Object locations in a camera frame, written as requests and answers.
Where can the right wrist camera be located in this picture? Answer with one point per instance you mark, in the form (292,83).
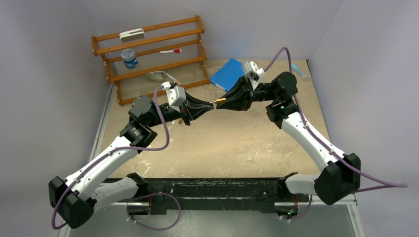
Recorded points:
(252,70)

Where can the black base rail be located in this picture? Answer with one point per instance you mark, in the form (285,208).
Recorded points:
(266,194)

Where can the white stapler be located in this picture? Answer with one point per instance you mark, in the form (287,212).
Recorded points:
(156,76)

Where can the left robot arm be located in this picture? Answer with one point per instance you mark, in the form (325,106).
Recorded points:
(76,197)

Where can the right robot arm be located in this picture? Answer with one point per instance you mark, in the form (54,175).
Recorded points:
(339,172)

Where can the blue folder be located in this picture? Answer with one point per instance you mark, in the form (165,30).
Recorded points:
(226,77)

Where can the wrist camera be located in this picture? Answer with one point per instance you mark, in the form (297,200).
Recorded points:
(252,70)
(176,97)

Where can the red capped marker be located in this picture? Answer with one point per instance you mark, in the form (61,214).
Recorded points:
(171,51)

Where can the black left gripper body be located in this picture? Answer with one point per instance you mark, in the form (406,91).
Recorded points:
(184,112)

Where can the white eraser block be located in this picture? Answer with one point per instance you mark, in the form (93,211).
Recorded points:
(132,35)

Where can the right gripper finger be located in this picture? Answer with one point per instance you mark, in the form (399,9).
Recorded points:
(236,91)
(234,104)

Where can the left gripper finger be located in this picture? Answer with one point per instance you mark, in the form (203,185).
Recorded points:
(196,112)
(195,102)

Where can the wooden tiered rack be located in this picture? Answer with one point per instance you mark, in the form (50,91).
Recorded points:
(188,66)

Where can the small brass padlock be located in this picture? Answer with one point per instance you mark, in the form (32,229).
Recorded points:
(217,102)

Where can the light blue marker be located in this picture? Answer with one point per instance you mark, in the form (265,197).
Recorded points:
(296,69)

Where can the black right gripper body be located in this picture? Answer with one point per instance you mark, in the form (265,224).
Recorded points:
(250,96)

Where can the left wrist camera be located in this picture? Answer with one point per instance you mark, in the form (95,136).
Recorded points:
(176,97)

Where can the orange tipped pen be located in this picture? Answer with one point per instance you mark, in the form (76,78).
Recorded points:
(173,79)

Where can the blue white jar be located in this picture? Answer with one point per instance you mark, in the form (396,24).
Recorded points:
(129,58)

